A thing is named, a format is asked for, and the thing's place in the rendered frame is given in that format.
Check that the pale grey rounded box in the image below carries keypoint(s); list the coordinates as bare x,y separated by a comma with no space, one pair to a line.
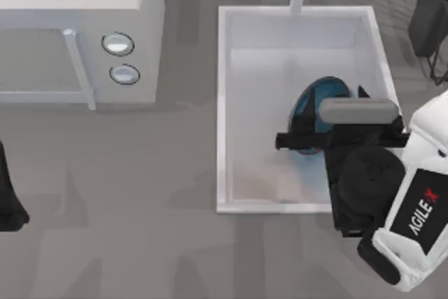
360,110

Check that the white sink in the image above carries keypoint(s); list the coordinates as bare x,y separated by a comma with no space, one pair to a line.
252,103

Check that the black background stand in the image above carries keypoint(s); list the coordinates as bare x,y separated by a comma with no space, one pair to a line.
428,15

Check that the pale microwave oven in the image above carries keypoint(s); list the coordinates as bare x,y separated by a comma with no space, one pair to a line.
147,33

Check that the small round microwave knob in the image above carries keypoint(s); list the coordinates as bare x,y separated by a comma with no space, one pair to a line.
124,74

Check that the large round microwave knob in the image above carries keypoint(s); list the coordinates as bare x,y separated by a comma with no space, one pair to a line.
117,44

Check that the grey microwave door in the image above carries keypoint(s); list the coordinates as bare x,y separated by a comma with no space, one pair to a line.
35,61

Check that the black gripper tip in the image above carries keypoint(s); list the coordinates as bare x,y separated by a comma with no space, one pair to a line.
10,194

